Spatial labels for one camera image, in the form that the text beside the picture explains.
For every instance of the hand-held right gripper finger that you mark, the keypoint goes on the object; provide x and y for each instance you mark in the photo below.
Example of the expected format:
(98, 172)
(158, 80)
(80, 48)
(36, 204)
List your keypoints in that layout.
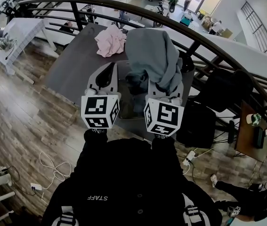
(152, 91)
(179, 93)

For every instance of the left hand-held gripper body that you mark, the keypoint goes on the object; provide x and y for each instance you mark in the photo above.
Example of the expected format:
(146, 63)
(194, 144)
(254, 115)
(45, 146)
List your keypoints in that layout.
(95, 107)

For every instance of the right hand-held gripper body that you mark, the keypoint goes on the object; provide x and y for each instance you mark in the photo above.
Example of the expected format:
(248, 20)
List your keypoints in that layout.
(167, 115)

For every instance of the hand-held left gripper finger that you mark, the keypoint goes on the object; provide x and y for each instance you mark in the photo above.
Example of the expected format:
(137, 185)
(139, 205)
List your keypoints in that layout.
(115, 83)
(91, 83)

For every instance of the dark blue clothes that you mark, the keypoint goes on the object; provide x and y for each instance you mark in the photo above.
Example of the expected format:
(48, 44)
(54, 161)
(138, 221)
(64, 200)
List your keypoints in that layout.
(136, 83)

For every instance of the grey plastic laundry basket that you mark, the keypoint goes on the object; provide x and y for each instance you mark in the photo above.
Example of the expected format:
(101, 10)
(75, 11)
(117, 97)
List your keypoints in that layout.
(125, 102)

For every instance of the grey garment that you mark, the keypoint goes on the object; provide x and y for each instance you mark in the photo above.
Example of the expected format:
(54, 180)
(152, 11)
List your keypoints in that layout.
(152, 50)

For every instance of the pink garment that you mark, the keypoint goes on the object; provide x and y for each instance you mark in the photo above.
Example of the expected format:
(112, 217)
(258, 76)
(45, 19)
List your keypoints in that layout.
(110, 41)

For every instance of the person's right forearm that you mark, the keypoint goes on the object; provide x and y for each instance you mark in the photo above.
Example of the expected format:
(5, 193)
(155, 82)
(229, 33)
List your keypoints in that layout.
(164, 145)

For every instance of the person's left forearm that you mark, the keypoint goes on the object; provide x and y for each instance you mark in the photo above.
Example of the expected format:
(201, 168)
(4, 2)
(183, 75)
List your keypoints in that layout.
(95, 140)

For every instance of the black office chair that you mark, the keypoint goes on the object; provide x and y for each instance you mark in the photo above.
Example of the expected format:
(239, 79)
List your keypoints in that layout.
(222, 88)

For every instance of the person's black jacket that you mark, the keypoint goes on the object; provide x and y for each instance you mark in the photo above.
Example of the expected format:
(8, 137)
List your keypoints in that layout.
(131, 173)

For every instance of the wooden side table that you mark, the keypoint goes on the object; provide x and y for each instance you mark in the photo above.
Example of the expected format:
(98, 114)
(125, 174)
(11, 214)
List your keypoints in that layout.
(244, 135)

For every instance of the small white potted plant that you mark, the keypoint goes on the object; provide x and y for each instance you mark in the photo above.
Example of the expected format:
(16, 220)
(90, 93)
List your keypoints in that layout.
(253, 119)

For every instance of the white work table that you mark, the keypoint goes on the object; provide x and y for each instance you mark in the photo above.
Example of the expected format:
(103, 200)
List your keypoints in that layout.
(22, 32)

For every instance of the black flat device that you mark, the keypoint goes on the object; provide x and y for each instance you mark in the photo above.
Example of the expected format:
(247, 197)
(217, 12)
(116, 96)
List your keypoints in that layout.
(258, 138)

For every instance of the white power strip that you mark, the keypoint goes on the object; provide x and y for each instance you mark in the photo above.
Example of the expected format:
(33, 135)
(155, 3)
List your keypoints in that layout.
(36, 186)

